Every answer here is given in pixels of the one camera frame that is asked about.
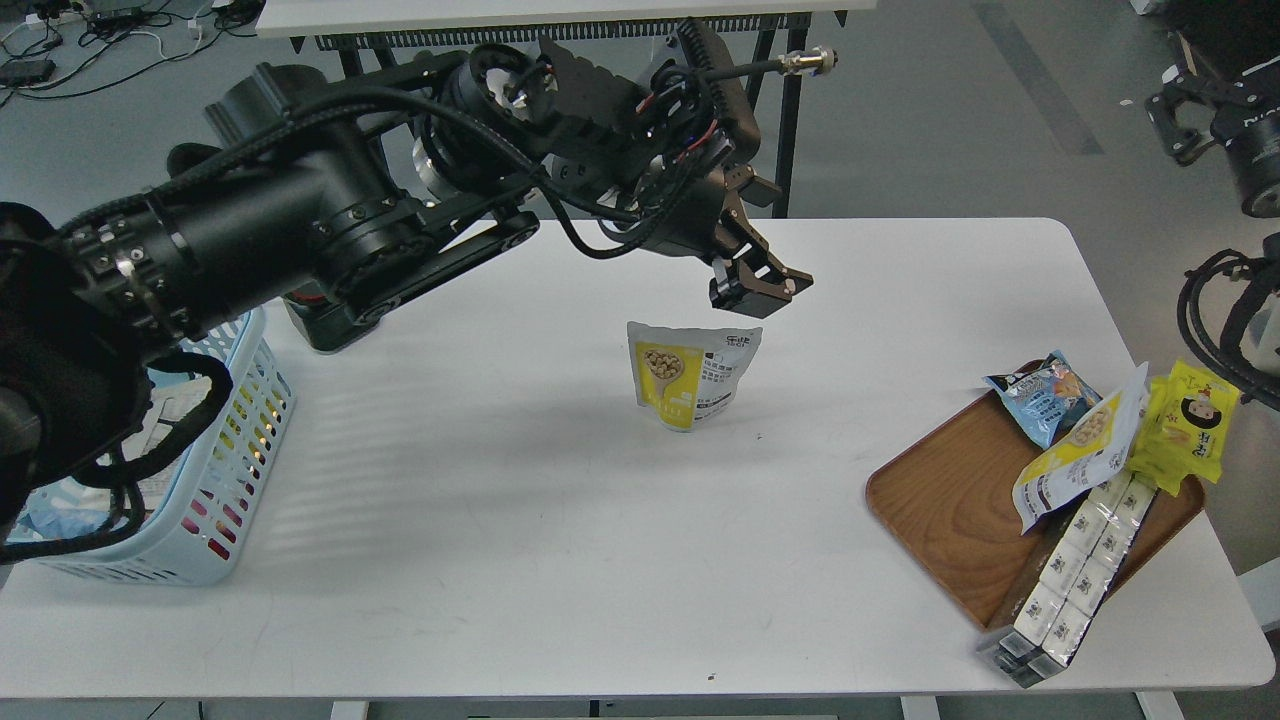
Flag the floor cables and adapter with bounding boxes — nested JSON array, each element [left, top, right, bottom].
[[0, 0, 266, 101]]

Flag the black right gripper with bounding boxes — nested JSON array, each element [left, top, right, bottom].
[[470, 18, 814, 320]]

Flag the yellow white nut pouch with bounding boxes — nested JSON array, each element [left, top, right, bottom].
[[1011, 363, 1149, 534]]

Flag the brown wooden tray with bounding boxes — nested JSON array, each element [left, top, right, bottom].
[[867, 388, 1204, 630]]

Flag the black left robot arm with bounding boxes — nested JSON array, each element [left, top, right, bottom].
[[3, 53, 550, 565]]

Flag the black barcode scanner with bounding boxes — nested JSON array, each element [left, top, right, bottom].
[[280, 288, 379, 354]]

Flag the white boxed snack multipack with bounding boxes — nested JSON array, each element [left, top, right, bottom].
[[975, 475, 1156, 688]]

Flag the light blue plastic basket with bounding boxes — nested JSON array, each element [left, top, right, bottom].
[[37, 309, 296, 585]]

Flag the blue bag in basket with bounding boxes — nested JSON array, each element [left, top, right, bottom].
[[8, 477, 111, 542]]

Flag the yellow cartoon snack pack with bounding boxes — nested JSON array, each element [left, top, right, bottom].
[[1128, 360, 1242, 496]]

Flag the white snack bag in basket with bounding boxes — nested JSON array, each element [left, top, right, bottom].
[[122, 378, 210, 512]]

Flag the blue snack bag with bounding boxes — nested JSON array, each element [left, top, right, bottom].
[[983, 350, 1102, 448]]

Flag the yellow white snack pouch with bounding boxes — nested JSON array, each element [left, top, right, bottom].
[[626, 322, 763, 432]]

